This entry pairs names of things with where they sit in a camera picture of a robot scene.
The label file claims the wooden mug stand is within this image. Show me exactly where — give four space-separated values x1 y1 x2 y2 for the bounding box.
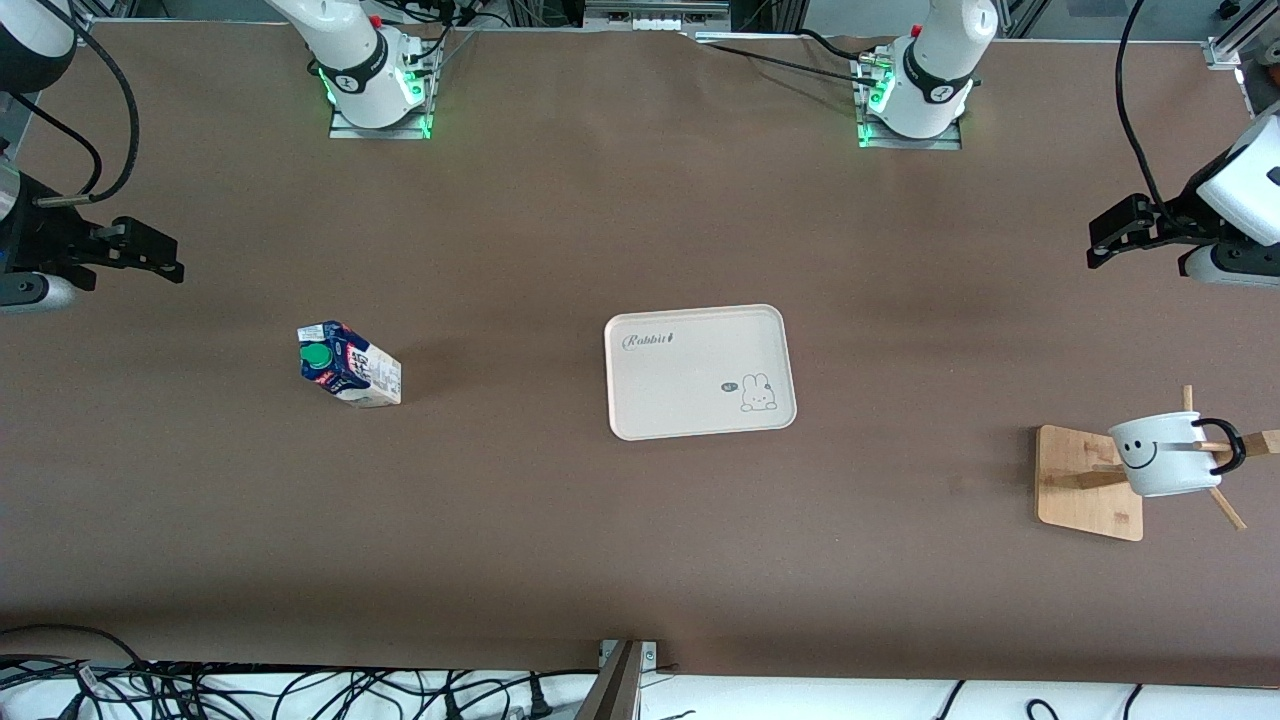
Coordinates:
1035 385 1280 542

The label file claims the white smiley mug black handle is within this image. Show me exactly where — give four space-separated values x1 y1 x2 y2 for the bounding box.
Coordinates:
1107 411 1248 498

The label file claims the aluminium frame corner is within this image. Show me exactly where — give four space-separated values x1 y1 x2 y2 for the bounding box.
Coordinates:
1205 0 1280 116

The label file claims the blue milk carton green cap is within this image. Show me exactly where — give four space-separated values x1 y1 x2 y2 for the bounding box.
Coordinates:
297 320 403 408

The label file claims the aluminium profile with bracket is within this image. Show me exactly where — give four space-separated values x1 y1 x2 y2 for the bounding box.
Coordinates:
575 640 659 720

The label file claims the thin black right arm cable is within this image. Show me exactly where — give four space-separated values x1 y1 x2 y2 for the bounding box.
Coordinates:
0 90 104 201

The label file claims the long black table cable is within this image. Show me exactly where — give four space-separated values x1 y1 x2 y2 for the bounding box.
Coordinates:
690 35 881 89

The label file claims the grey power strip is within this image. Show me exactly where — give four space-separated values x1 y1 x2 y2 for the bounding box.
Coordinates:
583 0 733 36

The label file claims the brown table cover sheet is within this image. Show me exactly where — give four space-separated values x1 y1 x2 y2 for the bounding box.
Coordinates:
0 20 1280 691

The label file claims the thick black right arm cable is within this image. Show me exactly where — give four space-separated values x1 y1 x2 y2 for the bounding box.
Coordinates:
40 0 141 206

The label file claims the short black table cable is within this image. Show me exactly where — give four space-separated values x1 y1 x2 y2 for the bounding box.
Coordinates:
795 28 871 63

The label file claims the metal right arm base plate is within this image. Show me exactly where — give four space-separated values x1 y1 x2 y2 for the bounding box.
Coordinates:
329 98 434 140

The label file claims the cream rabbit print tray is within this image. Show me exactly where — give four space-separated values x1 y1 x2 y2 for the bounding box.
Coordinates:
603 304 798 442

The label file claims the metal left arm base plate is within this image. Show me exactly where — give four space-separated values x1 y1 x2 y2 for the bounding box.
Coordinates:
857 58 963 151

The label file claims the black looped cable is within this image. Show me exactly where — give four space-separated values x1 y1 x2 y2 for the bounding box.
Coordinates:
0 624 151 673

